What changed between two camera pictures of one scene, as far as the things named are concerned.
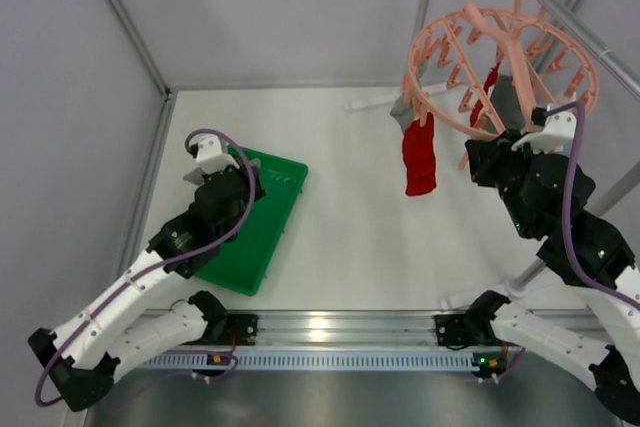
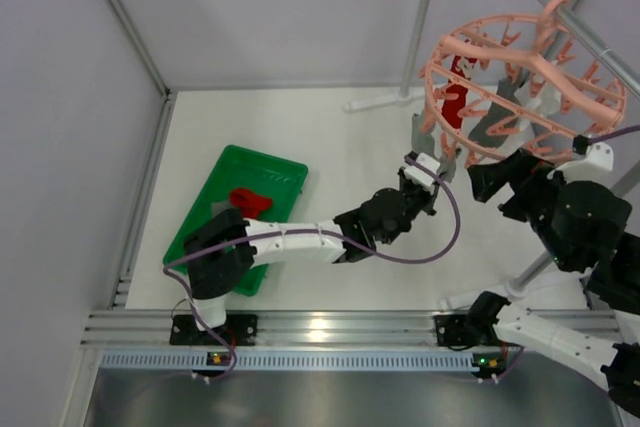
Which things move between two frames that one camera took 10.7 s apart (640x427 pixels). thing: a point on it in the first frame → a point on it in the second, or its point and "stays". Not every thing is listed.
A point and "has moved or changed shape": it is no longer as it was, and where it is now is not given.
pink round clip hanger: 485,71 has moved or changed shape
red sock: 419,152 has moved or changed shape
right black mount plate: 453,330 stays
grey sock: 196,176 has moved or changed shape
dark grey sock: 507,104 has moved or changed shape
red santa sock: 489,83 → 453,108
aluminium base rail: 332,328 stays
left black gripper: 220,179 → 430,195
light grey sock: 402,113 → 425,144
